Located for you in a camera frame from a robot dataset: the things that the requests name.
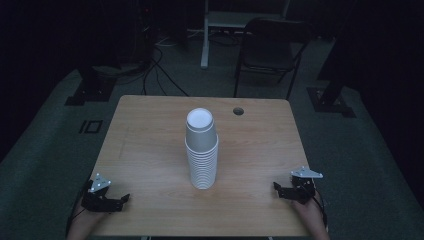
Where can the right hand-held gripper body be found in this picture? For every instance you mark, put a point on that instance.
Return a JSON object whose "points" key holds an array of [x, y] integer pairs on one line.
{"points": [[301, 191]]}

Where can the white desk frame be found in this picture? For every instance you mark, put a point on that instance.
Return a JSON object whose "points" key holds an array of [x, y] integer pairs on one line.
{"points": [[205, 43]]}

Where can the black folding chair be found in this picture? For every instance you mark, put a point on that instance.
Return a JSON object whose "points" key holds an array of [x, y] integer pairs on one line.
{"points": [[270, 50]]}

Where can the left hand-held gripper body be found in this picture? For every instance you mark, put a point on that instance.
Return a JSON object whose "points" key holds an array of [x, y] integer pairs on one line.
{"points": [[100, 203]]}

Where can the stack of white paper cups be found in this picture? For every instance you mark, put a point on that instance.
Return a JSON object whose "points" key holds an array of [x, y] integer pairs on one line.
{"points": [[201, 156]]}

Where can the person's right hand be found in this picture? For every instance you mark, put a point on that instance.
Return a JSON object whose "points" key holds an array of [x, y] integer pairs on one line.
{"points": [[308, 210]]}

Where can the person's left hand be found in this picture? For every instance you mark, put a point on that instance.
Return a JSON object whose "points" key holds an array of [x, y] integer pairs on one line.
{"points": [[88, 216]]}

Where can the black stand with base plate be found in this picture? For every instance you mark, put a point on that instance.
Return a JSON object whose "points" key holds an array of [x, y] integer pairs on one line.
{"points": [[90, 91], [330, 100]]}

